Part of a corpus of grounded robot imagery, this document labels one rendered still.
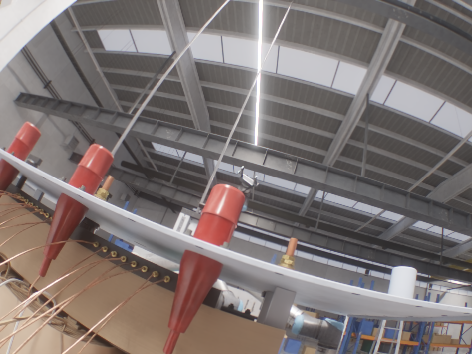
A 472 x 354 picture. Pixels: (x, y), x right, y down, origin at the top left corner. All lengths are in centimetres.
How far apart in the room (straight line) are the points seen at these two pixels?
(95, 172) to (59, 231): 16
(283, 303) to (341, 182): 709
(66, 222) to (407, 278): 64
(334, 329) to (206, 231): 82
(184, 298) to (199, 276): 5
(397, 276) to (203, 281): 31
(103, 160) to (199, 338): 44
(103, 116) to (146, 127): 204
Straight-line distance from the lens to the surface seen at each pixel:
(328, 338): 115
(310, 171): 748
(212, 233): 46
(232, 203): 47
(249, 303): 567
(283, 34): 1067
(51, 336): 64
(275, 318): 57
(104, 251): 61
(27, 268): 80
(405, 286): 40
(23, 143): 87
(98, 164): 62
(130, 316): 60
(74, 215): 60
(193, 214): 194
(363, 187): 779
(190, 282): 45
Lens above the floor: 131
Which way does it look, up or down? 25 degrees up
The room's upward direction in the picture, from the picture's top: 21 degrees clockwise
